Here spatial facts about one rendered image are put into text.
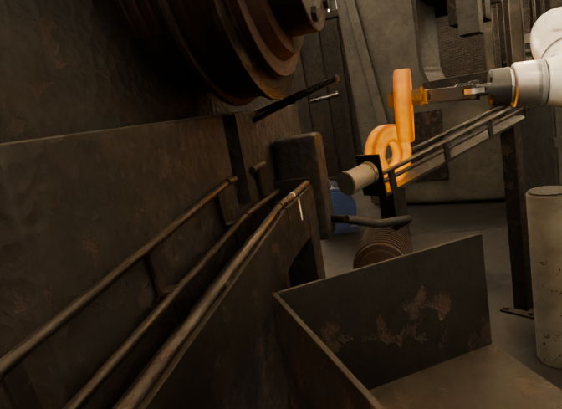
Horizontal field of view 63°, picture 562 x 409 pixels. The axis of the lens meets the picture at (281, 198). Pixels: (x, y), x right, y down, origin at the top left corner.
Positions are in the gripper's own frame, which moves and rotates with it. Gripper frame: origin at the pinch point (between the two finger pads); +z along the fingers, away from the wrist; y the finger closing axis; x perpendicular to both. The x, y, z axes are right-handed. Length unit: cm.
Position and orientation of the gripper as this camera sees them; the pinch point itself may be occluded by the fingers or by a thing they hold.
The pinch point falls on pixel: (404, 98)
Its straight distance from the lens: 102.5
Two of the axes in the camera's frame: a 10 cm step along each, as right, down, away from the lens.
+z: -9.5, 0.5, 3.0
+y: 2.9, -2.2, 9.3
